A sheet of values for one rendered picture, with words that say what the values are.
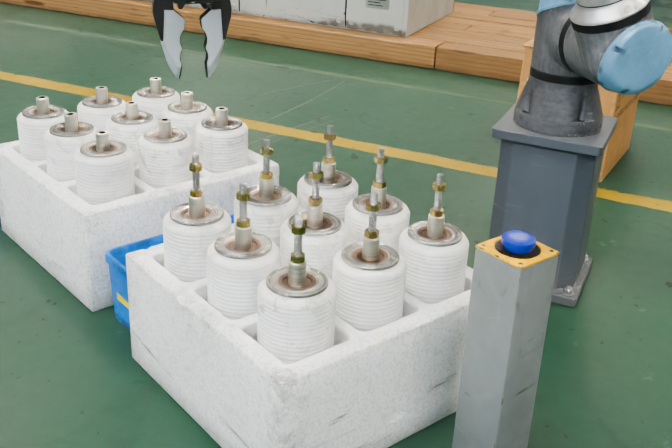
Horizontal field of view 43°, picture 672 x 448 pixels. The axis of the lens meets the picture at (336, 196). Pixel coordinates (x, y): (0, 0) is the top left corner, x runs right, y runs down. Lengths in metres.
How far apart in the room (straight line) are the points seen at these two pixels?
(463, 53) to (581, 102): 1.52
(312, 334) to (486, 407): 0.24
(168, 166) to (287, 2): 1.87
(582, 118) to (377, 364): 0.62
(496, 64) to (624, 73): 1.64
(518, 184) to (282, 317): 0.63
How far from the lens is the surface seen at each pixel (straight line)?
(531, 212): 1.53
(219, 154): 1.56
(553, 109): 1.47
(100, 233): 1.43
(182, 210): 1.23
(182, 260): 1.20
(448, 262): 1.16
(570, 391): 1.36
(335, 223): 1.19
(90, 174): 1.45
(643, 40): 1.33
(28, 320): 1.49
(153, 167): 1.50
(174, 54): 1.13
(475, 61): 2.97
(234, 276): 1.10
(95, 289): 1.47
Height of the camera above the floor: 0.76
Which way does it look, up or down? 23 degrees down
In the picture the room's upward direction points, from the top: 3 degrees clockwise
